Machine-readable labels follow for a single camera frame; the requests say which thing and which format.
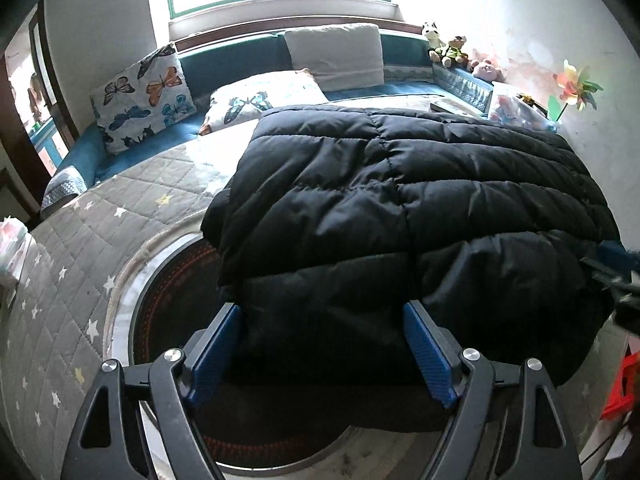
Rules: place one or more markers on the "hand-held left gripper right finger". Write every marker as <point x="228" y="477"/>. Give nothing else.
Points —
<point x="430" y="355"/>

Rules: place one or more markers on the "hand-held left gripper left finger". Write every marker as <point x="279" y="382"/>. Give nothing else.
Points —
<point x="216" y="355"/>

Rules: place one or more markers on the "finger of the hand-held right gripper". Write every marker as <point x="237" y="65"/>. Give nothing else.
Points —
<point x="610" y="252"/>

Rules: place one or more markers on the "black puffer jacket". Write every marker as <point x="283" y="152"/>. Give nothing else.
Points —
<point x="400" y="230"/>

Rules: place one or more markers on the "round black glass table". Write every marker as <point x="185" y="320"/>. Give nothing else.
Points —
<point x="170" y="305"/>

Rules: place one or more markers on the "red paper item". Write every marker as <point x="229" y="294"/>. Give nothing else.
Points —
<point x="625" y="382"/>

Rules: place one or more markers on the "colourful pinwheel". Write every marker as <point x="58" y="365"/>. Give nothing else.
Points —
<point x="572" y="91"/>

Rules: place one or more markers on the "grey star quilted blanket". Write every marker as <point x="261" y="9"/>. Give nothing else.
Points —
<point x="75" y="260"/>

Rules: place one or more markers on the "clear plastic bag of toys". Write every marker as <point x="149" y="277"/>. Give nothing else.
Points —
<point x="515" y="107"/>

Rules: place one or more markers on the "flat grey box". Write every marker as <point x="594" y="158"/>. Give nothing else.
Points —
<point x="447" y="106"/>

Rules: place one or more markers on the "pink plush toy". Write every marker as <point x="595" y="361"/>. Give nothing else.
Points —
<point x="486" y="69"/>

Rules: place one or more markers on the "white plastic packet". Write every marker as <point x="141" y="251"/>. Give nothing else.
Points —
<point x="10" y="247"/>

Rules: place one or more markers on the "brown plush bear green outfit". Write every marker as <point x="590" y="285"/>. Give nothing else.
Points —
<point x="454" y="51"/>

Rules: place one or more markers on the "small butterfly print pillow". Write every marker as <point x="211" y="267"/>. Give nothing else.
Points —
<point x="260" y="97"/>

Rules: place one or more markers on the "large butterfly print pillow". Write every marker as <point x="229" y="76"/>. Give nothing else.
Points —
<point x="145" y="95"/>

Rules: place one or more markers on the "teal bench cushion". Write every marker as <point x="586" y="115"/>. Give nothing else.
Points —
<point x="400" y="77"/>

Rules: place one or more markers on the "white and black plush toy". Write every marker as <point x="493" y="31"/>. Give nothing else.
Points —
<point x="433" y="36"/>

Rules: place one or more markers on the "plain beige pillow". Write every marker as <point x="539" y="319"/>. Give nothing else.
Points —
<point x="335" y="55"/>

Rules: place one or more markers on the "wooden door frame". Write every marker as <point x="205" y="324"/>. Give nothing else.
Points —
<point x="30" y="90"/>

